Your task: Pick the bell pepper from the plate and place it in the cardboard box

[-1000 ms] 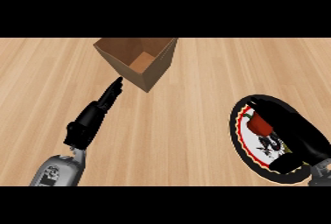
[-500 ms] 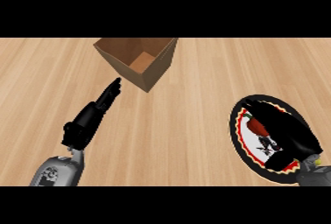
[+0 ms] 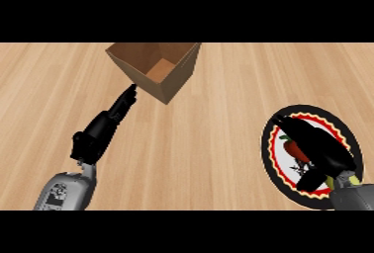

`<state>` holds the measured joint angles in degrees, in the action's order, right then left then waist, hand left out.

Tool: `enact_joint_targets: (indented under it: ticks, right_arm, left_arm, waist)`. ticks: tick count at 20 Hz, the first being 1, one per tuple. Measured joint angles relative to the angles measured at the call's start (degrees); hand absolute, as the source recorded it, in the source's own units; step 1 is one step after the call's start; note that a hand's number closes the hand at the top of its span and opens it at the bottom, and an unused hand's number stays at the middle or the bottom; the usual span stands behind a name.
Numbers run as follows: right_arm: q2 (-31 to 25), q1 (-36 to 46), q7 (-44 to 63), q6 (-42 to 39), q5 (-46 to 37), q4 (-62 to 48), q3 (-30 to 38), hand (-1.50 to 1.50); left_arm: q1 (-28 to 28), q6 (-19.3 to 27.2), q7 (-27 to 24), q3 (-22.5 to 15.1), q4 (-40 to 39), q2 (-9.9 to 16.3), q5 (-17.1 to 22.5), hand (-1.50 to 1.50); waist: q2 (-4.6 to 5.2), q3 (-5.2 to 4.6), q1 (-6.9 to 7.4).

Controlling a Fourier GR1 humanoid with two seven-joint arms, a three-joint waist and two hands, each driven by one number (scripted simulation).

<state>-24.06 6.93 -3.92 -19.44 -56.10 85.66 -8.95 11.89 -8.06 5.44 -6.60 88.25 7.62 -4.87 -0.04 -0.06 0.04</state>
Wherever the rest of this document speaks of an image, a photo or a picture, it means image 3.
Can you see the black red patterned plate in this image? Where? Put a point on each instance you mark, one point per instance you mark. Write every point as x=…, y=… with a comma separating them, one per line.
x=348, y=133

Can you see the brown cardboard box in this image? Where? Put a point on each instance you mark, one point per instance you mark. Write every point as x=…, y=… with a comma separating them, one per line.
x=177, y=74

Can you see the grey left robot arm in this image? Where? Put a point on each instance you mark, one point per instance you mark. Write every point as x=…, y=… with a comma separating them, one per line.
x=66, y=192

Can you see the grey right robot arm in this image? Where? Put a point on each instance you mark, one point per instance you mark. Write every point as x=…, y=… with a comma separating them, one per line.
x=351, y=194

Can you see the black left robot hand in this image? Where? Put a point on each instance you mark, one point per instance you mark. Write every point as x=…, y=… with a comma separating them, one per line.
x=100, y=131

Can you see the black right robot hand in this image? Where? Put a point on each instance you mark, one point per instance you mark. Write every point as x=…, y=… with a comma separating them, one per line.
x=318, y=148

